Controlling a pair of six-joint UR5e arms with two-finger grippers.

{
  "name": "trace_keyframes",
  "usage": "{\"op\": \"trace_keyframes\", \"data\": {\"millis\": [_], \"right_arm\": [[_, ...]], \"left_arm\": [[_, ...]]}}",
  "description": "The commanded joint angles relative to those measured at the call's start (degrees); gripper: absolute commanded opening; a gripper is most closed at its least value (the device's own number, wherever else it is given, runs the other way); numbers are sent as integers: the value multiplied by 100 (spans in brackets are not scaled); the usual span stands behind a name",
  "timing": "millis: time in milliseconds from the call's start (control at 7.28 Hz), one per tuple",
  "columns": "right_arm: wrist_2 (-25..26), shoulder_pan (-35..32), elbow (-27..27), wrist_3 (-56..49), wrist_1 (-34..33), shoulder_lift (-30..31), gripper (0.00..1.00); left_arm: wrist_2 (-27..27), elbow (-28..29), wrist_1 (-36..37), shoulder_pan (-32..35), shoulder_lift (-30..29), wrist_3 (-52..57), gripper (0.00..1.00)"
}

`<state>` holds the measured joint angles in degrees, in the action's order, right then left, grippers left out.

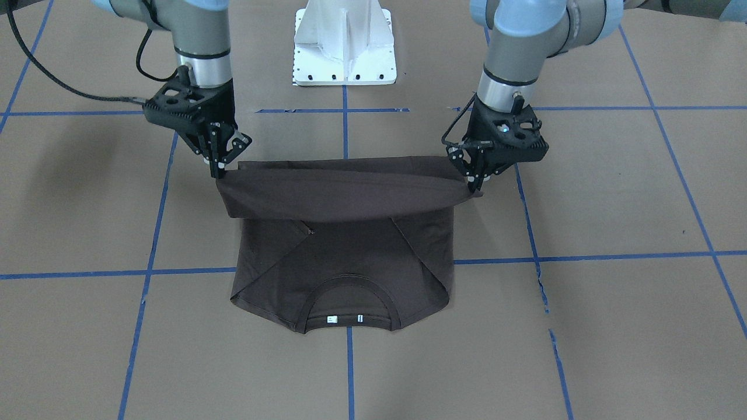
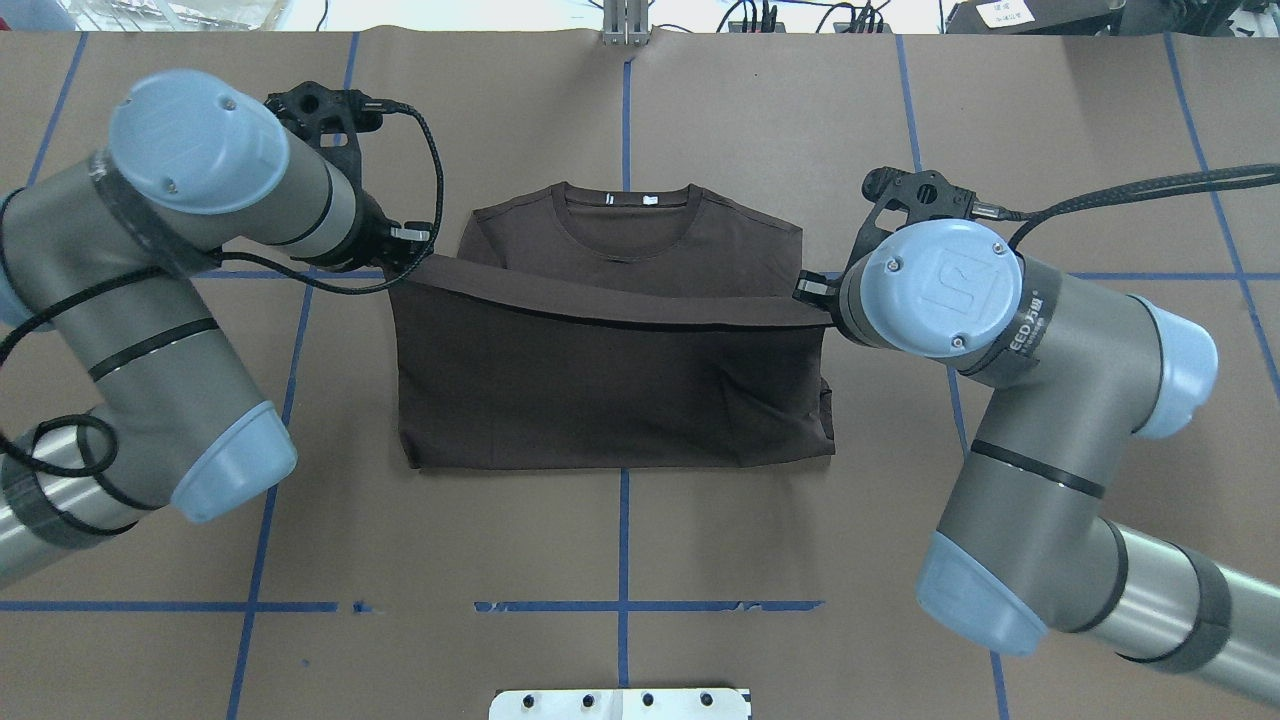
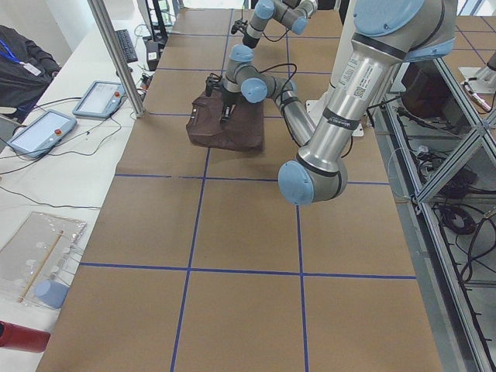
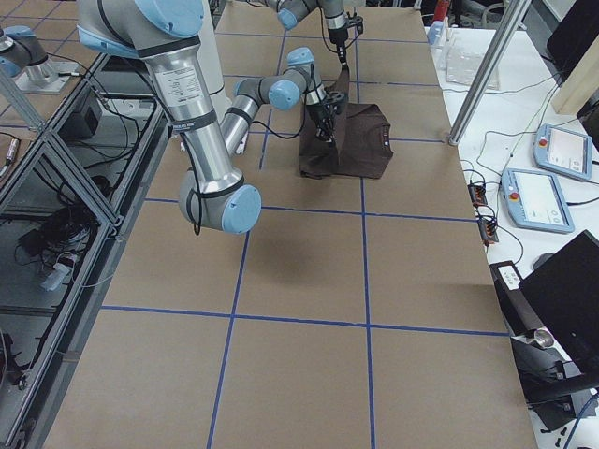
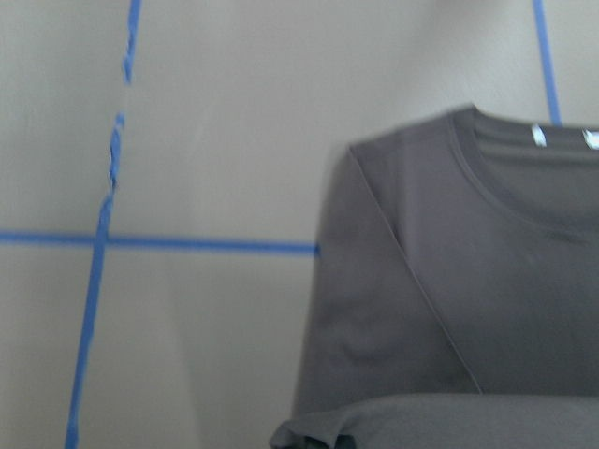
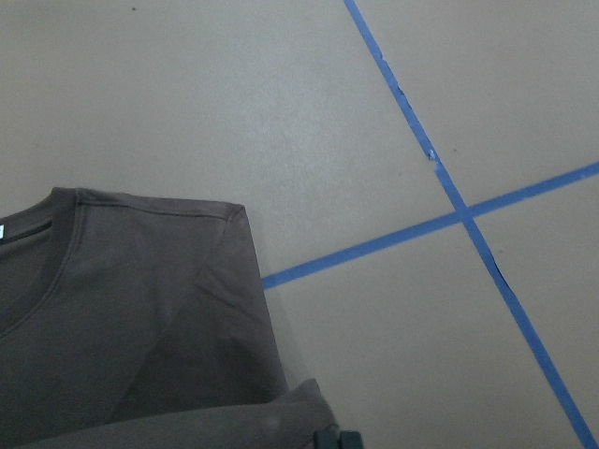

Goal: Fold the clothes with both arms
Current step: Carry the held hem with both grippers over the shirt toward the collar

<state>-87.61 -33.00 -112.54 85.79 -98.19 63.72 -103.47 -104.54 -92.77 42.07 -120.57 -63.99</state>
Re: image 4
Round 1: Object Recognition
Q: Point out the metal cup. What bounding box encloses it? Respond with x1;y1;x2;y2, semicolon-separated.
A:
531;328;555;350

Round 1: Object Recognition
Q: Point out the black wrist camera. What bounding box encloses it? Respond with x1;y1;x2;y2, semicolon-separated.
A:
325;91;348;115
346;14;364;36

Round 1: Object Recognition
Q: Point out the clear plastic bag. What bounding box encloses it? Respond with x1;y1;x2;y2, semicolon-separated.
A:
431;38;489;92

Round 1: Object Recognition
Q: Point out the near teach pendant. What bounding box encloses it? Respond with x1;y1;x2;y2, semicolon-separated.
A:
501;168;575;234

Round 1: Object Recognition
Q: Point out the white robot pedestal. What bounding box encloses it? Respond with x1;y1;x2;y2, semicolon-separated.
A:
197;0;232;122

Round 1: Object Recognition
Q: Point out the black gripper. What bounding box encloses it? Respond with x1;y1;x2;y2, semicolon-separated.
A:
308;100;338;146
328;26;349;69

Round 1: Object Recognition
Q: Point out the teach pendant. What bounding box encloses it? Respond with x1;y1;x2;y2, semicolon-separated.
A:
501;168;575;234
533;123;593;181

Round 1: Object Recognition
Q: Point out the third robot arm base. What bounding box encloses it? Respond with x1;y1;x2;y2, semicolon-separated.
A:
1;25;78;94

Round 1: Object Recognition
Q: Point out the far teach pendant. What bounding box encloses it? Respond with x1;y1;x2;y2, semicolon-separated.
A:
533;123;593;181

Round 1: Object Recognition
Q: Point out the black monitor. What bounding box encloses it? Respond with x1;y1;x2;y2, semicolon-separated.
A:
519;230;598;372

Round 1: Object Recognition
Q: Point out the black box white label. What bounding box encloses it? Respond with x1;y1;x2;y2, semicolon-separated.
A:
489;261;522;290

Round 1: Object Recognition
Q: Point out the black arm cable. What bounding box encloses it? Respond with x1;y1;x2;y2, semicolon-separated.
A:
189;60;319;235

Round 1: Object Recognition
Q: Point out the orange black connector block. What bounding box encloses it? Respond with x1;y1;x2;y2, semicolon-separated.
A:
467;182;499;248

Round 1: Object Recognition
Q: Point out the brown t-shirt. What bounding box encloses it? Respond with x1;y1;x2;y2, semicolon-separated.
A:
299;68;393;179

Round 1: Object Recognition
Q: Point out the aluminium frame post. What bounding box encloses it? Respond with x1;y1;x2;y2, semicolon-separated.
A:
448;0;532;146

